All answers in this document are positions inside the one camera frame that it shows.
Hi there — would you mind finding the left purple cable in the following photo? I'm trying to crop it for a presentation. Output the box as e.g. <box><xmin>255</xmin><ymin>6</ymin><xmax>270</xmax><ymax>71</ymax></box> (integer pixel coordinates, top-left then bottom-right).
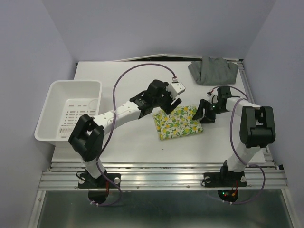
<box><xmin>90</xmin><ymin>63</ymin><xmax>178</xmax><ymax>207</ymax></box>

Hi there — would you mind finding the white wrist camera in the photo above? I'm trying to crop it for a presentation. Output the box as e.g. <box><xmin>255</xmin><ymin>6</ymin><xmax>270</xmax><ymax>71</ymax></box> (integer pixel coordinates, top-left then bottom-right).
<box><xmin>207</xmin><ymin>90</ymin><xmax>218</xmax><ymax>104</ymax></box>
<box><xmin>166</xmin><ymin>82</ymin><xmax>186</xmax><ymax>99</ymax></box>

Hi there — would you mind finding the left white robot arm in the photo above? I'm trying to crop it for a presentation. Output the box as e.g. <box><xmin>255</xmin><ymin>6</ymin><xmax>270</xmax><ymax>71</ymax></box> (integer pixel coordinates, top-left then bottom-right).
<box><xmin>68</xmin><ymin>80</ymin><xmax>185</xmax><ymax>187</ymax></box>

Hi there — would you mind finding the aluminium mounting rail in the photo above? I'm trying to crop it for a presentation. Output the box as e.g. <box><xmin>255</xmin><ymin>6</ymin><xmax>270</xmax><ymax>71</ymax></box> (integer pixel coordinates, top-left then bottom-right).
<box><xmin>38</xmin><ymin>162</ymin><xmax>289</xmax><ymax>190</ymax></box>

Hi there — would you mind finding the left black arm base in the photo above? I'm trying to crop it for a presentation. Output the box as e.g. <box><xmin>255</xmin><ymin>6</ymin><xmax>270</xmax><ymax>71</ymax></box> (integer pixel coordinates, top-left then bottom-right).
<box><xmin>76</xmin><ymin>171</ymin><xmax>122</xmax><ymax>207</ymax></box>

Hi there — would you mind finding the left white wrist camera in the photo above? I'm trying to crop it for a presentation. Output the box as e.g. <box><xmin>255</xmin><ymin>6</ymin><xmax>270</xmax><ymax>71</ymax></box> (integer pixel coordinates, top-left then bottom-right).
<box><xmin>166</xmin><ymin>82</ymin><xmax>186</xmax><ymax>99</ymax></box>

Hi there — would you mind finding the yellow floral skirt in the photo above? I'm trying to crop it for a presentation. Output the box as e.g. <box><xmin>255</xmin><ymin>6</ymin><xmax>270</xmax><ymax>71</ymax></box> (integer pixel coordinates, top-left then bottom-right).
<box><xmin>152</xmin><ymin>105</ymin><xmax>203</xmax><ymax>141</ymax></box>

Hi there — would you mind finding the white plastic bin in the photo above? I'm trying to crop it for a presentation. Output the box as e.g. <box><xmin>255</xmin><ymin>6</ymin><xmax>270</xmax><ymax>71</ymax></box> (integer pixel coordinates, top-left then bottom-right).
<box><xmin>34</xmin><ymin>80</ymin><xmax>102</xmax><ymax>147</ymax></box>

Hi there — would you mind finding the grey pleated skirt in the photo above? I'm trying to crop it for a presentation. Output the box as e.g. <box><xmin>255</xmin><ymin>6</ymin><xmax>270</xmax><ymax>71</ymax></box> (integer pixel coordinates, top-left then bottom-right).
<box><xmin>188</xmin><ymin>56</ymin><xmax>238</xmax><ymax>86</ymax></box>

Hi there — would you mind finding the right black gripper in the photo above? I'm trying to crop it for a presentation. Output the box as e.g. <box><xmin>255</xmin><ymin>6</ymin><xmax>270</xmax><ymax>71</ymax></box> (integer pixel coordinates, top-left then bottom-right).
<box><xmin>191</xmin><ymin>98</ymin><xmax>226</xmax><ymax>124</ymax></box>

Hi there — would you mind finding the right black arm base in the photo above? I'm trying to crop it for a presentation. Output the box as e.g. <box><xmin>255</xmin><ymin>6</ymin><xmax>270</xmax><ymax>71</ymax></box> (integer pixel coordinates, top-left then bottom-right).
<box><xmin>201</xmin><ymin>172</ymin><xmax>247</xmax><ymax>203</ymax></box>

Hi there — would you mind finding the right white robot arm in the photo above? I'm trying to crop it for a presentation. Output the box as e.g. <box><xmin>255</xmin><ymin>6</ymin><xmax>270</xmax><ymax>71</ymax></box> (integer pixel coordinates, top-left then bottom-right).
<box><xmin>192</xmin><ymin>85</ymin><xmax>276</xmax><ymax>185</ymax></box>

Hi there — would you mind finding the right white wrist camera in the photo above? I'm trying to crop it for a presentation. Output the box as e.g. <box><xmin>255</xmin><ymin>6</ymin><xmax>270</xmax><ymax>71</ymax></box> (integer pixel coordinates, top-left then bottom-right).
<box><xmin>207</xmin><ymin>90</ymin><xmax>218</xmax><ymax>104</ymax></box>

